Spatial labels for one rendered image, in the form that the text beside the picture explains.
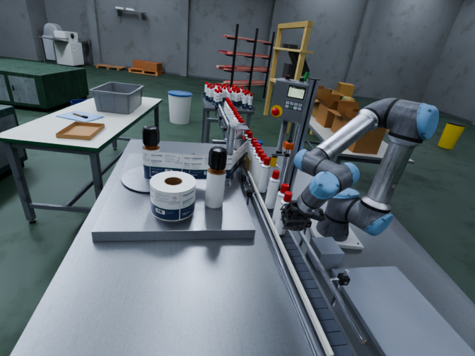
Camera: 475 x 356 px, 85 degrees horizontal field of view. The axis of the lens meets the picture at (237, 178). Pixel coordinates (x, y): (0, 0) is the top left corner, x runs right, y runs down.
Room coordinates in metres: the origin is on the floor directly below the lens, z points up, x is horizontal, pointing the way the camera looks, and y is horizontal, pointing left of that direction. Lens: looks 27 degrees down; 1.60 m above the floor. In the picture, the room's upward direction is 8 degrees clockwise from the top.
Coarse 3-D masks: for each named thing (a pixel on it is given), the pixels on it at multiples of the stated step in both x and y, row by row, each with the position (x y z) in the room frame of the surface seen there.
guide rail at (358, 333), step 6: (300, 234) 0.84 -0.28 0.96; (306, 240) 0.80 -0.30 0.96; (306, 246) 0.78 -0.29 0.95; (312, 252) 0.74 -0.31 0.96; (312, 258) 0.72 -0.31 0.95; (318, 264) 0.68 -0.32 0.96; (324, 270) 0.66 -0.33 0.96; (324, 276) 0.64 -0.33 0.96; (330, 282) 0.61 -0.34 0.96; (330, 288) 0.59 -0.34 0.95; (336, 294) 0.57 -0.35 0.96; (336, 300) 0.55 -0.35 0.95; (342, 300) 0.55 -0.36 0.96; (342, 306) 0.53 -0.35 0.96; (348, 312) 0.51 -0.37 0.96; (348, 318) 0.49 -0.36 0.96; (354, 324) 0.47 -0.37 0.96; (354, 330) 0.46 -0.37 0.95; (360, 336) 0.44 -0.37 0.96; (360, 342) 0.43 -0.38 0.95
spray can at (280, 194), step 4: (284, 184) 1.01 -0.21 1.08; (284, 188) 0.99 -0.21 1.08; (288, 188) 1.00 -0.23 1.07; (280, 192) 1.00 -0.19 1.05; (284, 192) 0.99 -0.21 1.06; (280, 196) 0.98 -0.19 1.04; (276, 200) 1.00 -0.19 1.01; (280, 200) 0.98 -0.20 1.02; (276, 204) 0.99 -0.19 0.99; (276, 208) 0.99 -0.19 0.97; (276, 212) 0.98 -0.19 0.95; (272, 216) 1.00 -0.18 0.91; (276, 216) 0.98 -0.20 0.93; (272, 220) 0.99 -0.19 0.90
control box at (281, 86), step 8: (280, 80) 1.33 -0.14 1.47; (296, 80) 1.39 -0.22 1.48; (280, 88) 1.32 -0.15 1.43; (280, 96) 1.32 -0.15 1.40; (272, 104) 1.33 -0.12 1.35; (280, 104) 1.32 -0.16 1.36; (304, 104) 1.28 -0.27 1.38; (280, 112) 1.32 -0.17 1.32; (288, 112) 1.30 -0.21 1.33; (296, 112) 1.29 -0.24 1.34; (288, 120) 1.30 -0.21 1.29; (296, 120) 1.28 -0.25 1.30
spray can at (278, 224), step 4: (288, 192) 0.94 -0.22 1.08; (284, 196) 0.93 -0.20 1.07; (288, 196) 0.92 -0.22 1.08; (284, 200) 0.93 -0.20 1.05; (288, 200) 0.92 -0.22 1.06; (280, 204) 0.93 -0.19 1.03; (280, 208) 0.93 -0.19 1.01; (280, 212) 0.92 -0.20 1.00; (280, 216) 0.92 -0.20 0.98; (276, 220) 0.93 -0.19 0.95; (280, 220) 0.92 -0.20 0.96; (276, 224) 0.92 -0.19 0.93; (280, 224) 0.91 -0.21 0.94; (276, 228) 0.92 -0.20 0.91; (280, 228) 0.91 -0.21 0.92; (280, 232) 0.91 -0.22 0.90; (284, 232) 0.92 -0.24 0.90
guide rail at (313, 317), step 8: (248, 176) 1.42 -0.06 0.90; (264, 208) 1.06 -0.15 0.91; (272, 224) 0.94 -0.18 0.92; (280, 240) 0.84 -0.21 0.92; (280, 248) 0.81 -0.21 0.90; (288, 256) 0.75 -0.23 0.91; (288, 264) 0.72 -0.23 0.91; (296, 280) 0.64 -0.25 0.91; (304, 296) 0.58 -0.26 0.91; (312, 312) 0.53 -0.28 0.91; (312, 320) 0.51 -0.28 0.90; (320, 328) 0.48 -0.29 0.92; (320, 336) 0.46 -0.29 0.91; (328, 344) 0.44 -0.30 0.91; (328, 352) 0.42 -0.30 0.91
